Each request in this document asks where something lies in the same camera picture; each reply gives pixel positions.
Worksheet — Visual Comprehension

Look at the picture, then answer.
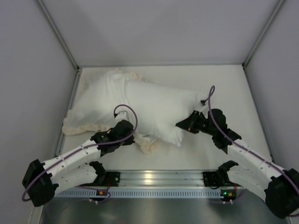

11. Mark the white pillowcase with cream ruffle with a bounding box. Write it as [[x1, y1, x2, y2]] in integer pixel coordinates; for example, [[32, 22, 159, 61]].
[[62, 68, 162, 155]]

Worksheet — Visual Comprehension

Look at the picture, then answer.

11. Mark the white pillow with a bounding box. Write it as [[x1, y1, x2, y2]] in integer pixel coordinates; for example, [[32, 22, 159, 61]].
[[126, 80, 206, 147]]

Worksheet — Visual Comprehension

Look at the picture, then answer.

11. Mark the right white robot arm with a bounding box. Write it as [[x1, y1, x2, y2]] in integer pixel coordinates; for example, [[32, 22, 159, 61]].
[[176, 109, 299, 219]]

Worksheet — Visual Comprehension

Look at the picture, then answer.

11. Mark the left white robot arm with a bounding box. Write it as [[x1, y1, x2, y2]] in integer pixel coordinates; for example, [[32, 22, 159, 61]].
[[21, 119, 137, 207]]

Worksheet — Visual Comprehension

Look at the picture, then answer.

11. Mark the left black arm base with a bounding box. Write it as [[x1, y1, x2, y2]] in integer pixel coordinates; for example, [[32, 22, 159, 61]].
[[81, 171, 121, 187]]

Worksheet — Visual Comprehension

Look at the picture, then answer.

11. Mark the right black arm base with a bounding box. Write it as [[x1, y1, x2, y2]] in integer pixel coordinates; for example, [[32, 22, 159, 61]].
[[202, 171, 234, 189]]

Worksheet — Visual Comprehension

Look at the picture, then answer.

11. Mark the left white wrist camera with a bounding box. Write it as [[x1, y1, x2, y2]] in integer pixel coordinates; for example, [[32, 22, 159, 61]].
[[114, 111, 128, 122]]

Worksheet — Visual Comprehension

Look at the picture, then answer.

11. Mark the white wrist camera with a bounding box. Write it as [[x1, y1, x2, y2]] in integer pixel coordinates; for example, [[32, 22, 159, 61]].
[[114, 111, 128, 122], [200, 99, 209, 114]]

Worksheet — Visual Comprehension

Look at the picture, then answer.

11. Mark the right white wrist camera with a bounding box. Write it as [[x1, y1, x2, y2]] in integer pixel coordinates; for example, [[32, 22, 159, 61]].
[[200, 99, 209, 114]]

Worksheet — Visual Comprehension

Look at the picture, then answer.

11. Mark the aluminium mounting rail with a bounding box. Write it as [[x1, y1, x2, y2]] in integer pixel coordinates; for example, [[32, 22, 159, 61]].
[[37, 169, 292, 187]]

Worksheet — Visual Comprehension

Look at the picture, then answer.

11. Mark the perforated grey cable duct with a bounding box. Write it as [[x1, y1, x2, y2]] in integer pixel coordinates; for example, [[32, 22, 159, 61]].
[[55, 188, 236, 199]]

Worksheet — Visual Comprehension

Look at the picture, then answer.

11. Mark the left aluminium frame post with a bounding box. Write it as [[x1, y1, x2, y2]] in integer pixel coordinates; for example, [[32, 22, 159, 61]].
[[35, 0, 80, 71]]

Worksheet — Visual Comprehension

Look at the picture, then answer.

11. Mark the aluminium frame post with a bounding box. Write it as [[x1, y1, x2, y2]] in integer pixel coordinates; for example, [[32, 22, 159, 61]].
[[242, 0, 287, 70], [35, 0, 80, 71]]

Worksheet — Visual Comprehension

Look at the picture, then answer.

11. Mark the right aluminium frame post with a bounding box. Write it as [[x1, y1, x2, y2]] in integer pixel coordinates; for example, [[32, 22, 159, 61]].
[[242, 0, 287, 70]]

